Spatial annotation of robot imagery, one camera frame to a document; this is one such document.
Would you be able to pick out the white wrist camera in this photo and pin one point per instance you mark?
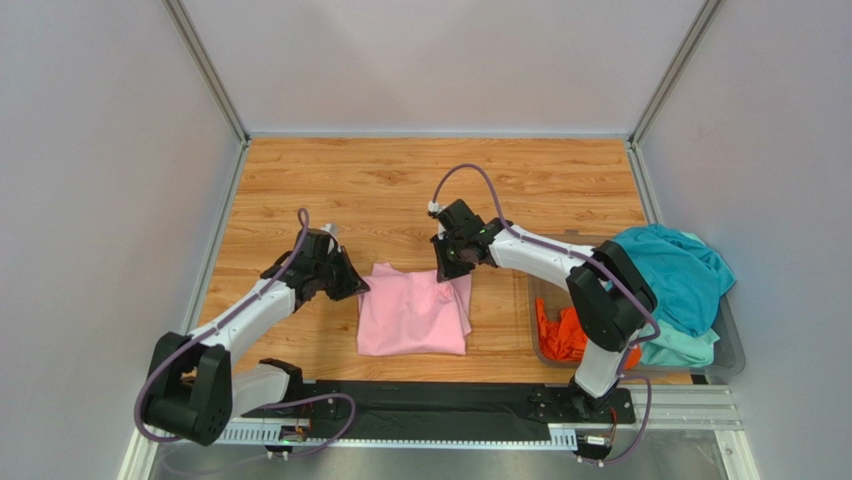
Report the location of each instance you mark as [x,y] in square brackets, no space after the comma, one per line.
[331,228]
[434,208]

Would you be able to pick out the clear plastic bin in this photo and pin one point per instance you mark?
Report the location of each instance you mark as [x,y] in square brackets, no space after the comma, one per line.
[729,355]

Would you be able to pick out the pink t-shirt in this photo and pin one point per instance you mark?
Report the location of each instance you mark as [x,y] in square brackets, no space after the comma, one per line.
[406,313]

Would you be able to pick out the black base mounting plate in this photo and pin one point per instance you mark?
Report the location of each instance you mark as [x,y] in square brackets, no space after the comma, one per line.
[420,411]

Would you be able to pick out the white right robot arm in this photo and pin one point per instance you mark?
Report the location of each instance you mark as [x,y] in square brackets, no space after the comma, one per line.
[611,298]

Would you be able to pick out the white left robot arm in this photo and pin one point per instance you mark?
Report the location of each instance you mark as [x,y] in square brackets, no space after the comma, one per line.
[220,359]

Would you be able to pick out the aluminium frame rail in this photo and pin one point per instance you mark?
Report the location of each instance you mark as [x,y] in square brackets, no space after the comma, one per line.
[229,147]
[736,454]

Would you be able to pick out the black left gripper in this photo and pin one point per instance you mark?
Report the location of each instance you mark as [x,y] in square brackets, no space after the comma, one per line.
[352,283]

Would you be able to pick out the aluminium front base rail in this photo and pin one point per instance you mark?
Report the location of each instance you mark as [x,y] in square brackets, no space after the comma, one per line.
[662,407]

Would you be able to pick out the orange t-shirt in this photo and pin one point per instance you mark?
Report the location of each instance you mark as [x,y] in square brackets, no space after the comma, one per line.
[561,341]

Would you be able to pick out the teal t-shirt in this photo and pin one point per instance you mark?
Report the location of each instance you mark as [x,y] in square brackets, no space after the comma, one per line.
[688,277]

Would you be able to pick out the aluminium frame rail right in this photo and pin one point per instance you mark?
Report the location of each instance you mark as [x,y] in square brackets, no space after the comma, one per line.
[736,454]

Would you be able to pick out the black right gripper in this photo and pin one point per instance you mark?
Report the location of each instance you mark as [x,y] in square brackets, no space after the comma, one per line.
[449,258]

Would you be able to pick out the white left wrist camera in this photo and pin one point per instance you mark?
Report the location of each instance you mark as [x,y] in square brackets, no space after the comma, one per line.
[331,228]

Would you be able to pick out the aluminium frame rail left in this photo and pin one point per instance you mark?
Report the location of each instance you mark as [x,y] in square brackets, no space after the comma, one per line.
[229,147]

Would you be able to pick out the light mint t-shirt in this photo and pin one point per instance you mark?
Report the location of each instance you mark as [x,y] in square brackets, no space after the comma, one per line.
[673,348]

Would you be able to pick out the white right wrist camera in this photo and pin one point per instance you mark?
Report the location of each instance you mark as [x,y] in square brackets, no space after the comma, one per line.
[434,208]

